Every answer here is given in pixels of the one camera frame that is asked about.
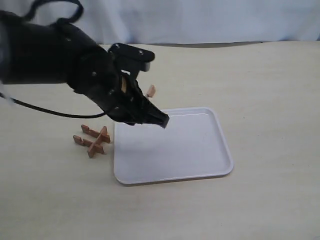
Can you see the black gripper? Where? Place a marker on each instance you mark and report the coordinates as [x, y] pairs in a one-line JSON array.
[[95, 76]]

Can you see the white plastic tray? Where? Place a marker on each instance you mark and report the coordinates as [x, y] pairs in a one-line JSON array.
[[192, 146]]

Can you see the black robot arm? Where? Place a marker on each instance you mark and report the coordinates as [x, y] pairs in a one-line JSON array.
[[61, 53]]

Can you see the white backdrop cloth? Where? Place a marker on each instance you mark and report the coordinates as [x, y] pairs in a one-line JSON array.
[[200, 21]]

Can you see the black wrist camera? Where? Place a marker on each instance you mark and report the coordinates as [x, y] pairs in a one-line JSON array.
[[130, 58]]

